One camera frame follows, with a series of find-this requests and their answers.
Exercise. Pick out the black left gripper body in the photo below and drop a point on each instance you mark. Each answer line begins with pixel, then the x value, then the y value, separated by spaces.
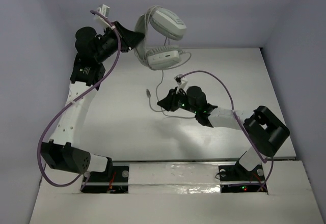
pixel 122 37

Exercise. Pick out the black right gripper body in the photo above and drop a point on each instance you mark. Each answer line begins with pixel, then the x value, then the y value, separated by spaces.
pixel 180 101

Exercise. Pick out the white over-ear headphones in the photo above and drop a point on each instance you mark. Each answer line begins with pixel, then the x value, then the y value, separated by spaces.
pixel 162 29

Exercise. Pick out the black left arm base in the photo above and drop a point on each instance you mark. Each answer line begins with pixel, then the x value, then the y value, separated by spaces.
pixel 114 180

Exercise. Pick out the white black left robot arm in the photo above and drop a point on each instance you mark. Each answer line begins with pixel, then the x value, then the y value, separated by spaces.
pixel 62 151

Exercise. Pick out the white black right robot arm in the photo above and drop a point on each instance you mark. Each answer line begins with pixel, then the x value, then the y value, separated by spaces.
pixel 264 130

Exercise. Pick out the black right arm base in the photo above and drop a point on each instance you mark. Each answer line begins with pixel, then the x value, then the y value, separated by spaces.
pixel 236 179

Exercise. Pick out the white front cover panel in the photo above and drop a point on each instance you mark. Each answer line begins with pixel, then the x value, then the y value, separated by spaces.
pixel 183 193

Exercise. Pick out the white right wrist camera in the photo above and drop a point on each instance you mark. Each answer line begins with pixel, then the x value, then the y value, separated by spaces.
pixel 181 81

